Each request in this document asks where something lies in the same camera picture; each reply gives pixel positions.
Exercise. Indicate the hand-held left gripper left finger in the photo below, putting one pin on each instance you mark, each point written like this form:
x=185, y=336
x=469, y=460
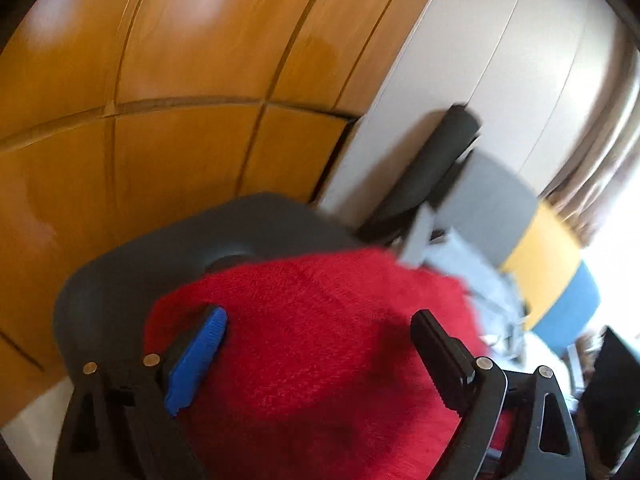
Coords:
x=197, y=360

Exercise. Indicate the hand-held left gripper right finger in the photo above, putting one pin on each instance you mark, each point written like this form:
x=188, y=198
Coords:
x=440, y=355

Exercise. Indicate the red knit sweater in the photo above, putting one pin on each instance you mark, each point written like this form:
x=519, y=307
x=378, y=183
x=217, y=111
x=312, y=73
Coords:
x=320, y=350

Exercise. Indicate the grey garment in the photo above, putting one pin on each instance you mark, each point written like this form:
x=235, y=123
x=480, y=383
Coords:
x=480, y=290

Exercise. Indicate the grey yellow blue sofa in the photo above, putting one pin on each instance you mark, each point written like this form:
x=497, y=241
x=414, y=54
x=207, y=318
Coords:
x=540, y=255

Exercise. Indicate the black rolled mat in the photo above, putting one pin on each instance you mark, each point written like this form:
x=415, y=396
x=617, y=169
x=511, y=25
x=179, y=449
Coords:
x=435, y=160

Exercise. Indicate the orange wooden wardrobe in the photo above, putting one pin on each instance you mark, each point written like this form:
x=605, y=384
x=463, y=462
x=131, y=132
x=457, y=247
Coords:
x=175, y=135

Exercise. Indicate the beige patterned curtain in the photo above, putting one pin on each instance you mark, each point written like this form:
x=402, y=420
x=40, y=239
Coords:
x=600, y=160

